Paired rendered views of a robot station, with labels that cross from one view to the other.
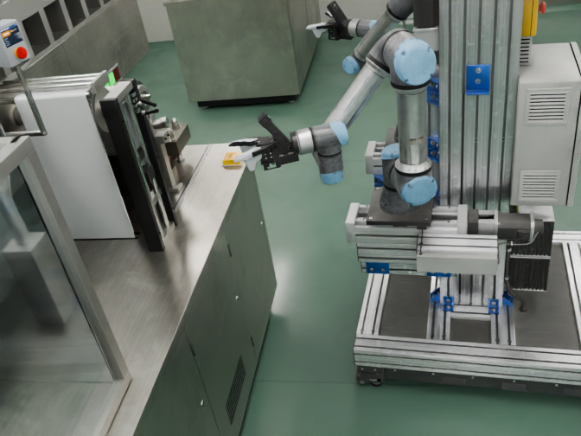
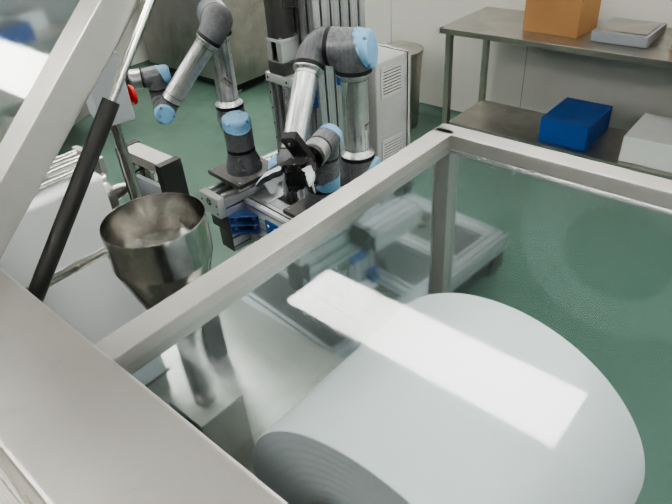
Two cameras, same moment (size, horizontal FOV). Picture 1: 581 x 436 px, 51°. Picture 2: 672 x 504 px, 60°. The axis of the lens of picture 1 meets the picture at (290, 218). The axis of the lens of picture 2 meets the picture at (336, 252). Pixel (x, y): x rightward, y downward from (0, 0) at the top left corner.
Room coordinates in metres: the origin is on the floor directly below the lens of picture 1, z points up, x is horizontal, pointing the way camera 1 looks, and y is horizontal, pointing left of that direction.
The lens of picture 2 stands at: (0.89, 1.21, 1.93)
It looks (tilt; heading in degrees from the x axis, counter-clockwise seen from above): 35 degrees down; 299
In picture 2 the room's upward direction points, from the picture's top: 4 degrees counter-clockwise
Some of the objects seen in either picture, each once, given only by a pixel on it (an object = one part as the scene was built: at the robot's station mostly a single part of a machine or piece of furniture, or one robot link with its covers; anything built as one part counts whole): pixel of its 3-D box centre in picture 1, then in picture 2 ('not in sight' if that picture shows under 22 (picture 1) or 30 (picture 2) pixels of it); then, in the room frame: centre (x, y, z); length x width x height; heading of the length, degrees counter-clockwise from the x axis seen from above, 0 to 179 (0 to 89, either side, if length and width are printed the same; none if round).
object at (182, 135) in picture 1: (137, 141); not in sight; (2.32, 0.57, 1.00); 0.40 x 0.16 x 0.06; 76
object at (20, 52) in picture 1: (9, 43); (108, 83); (1.57, 0.62, 1.66); 0.07 x 0.07 x 0.10; 60
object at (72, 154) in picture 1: (69, 170); (64, 321); (1.82, 0.69, 1.17); 0.34 x 0.05 x 0.54; 76
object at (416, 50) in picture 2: not in sight; (400, 85); (2.52, -2.97, 0.31); 0.40 x 0.36 x 0.63; 76
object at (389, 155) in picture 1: (399, 163); not in sight; (1.81, -0.40, 0.98); 0.13 x 0.12 x 0.14; 6
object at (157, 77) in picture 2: (371, 29); (155, 76); (2.56, -0.47, 1.21); 0.11 x 0.08 x 0.09; 45
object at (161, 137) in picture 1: (163, 153); not in sight; (2.06, 0.42, 1.05); 0.06 x 0.05 x 0.31; 76
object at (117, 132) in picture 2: (29, 99); (130, 176); (1.58, 0.62, 1.51); 0.02 x 0.02 x 0.20
